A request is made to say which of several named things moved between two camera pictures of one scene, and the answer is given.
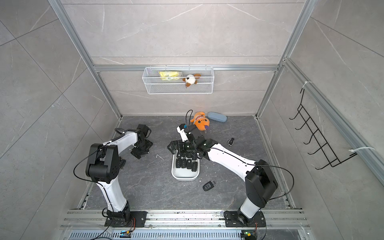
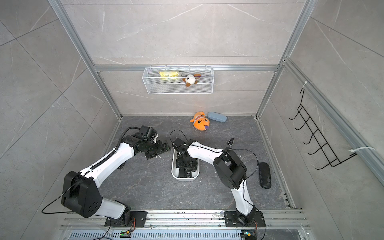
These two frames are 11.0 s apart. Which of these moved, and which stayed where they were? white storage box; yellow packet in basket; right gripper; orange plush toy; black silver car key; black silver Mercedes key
Moved: black silver car key; right gripper
Stayed: white storage box; orange plush toy; black silver Mercedes key; yellow packet in basket
